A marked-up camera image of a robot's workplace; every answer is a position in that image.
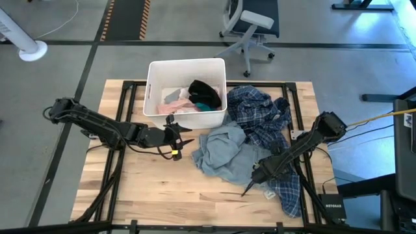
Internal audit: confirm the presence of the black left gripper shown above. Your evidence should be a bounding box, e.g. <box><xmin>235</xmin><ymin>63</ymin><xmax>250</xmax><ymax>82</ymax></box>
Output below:
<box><xmin>139</xmin><ymin>114</ymin><xmax>196</xmax><ymax>162</ymax></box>

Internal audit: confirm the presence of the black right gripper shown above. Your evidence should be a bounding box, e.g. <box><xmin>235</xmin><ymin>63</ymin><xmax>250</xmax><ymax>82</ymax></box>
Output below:
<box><xmin>240</xmin><ymin>160</ymin><xmax>278</xmax><ymax>198</ymax></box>

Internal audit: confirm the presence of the coral pink t-shirt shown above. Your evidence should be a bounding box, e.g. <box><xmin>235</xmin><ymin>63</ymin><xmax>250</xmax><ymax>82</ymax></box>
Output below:
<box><xmin>157</xmin><ymin>98</ymin><xmax>200</xmax><ymax>115</ymax></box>

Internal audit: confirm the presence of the teal garment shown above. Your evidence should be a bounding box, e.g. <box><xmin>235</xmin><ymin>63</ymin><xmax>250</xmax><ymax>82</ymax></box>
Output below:
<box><xmin>194</xmin><ymin>102</ymin><xmax>216</xmax><ymax>112</ymax></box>

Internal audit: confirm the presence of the grey-blue shirt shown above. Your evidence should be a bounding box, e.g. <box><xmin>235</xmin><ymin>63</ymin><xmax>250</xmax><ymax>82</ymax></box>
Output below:
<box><xmin>190</xmin><ymin>120</ymin><xmax>281</xmax><ymax>187</ymax></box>

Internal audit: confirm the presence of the black garment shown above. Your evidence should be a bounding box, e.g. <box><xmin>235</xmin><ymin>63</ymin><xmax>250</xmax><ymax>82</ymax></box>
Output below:
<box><xmin>187</xmin><ymin>79</ymin><xmax>223</xmax><ymax>110</ymax></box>

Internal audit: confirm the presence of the white perforated laundry basket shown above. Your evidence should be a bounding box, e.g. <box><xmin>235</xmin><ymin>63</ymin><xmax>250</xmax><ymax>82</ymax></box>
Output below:
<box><xmin>142</xmin><ymin>57</ymin><xmax>228</xmax><ymax>130</ymax></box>

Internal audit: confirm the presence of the blue plaid shirt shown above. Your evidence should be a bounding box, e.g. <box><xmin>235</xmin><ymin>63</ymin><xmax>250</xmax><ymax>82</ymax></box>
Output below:
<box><xmin>226</xmin><ymin>84</ymin><xmax>303</xmax><ymax>219</ymax></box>

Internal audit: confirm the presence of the black hazard-striped floor mat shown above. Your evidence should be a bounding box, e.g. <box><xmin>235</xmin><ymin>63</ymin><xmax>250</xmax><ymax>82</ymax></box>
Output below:
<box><xmin>99</xmin><ymin>0</ymin><xmax>152</xmax><ymax>42</ymax></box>

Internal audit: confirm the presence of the white office chair dark seat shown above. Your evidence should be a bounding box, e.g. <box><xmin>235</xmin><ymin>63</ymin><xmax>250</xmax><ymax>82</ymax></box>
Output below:
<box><xmin>214</xmin><ymin>0</ymin><xmax>281</xmax><ymax>78</ymax></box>

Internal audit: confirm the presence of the black equipment cart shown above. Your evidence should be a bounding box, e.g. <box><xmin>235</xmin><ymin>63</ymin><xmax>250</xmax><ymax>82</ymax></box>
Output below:
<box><xmin>378</xmin><ymin>94</ymin><xmax>416</xmax><ymax>234</ymax></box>

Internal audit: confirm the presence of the black desk foot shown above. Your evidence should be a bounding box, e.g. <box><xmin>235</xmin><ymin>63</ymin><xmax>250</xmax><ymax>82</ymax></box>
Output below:
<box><xmin>331</xmin><ymin>0</ymin><xmax>395</xmax><ymax>12</ymax></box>

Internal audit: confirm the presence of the black cable with yellow tag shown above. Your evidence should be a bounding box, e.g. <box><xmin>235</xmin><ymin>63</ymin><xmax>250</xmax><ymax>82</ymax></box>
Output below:
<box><xmin>125</xmin><ymin>142</ymin><xmax>180</xmax><ymax>161</ymax></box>

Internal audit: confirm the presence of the black Netgear switch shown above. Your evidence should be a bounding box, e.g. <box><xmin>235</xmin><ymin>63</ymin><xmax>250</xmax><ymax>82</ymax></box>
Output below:
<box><xmin>317</xmin><ymin>193</ymin><xmax>348</xmax><ymax>220</ymax></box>

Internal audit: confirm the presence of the black metal table frame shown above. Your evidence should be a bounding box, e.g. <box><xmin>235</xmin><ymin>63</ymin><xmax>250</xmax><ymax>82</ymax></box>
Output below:
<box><xmin>68</xmin><ymin>80</ymin><xmax>347</xmax><ymax>234</ymax></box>

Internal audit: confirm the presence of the white floor cable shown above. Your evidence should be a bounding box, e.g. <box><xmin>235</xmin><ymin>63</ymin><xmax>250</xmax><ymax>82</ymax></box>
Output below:
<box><xmin>34</xmin><ymin>0</ymin><xmax>80</xmax><ymax>40</ymax></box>

